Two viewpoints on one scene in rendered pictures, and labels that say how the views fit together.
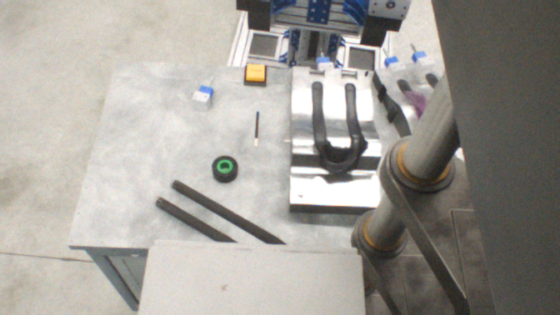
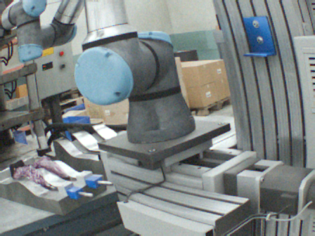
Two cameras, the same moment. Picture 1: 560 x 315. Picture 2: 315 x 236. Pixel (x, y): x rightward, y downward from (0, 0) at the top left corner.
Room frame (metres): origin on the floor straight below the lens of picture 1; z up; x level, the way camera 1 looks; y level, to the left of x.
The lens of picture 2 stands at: (2.32, -0.94, 1.25)
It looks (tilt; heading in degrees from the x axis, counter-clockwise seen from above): 11 degrees down; 142
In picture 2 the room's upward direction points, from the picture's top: 11 degrees counter-clockwise
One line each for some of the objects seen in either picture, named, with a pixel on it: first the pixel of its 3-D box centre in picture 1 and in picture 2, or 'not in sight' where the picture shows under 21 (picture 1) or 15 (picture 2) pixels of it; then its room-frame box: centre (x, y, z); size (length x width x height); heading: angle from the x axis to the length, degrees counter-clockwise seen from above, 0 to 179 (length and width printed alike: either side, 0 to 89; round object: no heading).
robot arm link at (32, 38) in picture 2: not in sight; (33, 40); (1.39, -0.57, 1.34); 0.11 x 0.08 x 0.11; 112
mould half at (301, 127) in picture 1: (332, 132); (92, 149); (0.90, -0.16, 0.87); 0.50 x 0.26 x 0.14; 3
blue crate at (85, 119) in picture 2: not in sight; (69, 128); (-2.61, 1.46, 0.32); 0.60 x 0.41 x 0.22; 5
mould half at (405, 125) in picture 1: (439, 118); (36, 180); (1.00, -0.52, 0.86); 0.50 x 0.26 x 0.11; 20
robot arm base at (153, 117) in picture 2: not in sight; (157, 111); (1.59, -0.36, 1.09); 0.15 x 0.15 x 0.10
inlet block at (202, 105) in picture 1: (206, 91); not in sight; (1.05, 0.26, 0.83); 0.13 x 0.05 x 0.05; 169
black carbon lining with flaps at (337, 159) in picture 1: (337, 119); (89, 139); (0.91, -0.17, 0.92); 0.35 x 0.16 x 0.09; 3
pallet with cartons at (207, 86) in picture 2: not in sight; (185, 87); (-2.57, 3.61, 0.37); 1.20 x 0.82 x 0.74; 7
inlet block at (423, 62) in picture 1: (418, 56); (77, 193); (1.27, -0.47, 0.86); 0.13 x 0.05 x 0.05; 20
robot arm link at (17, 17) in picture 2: not in sight; (27, 9); (1.40, -0.58, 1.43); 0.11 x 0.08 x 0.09; 22
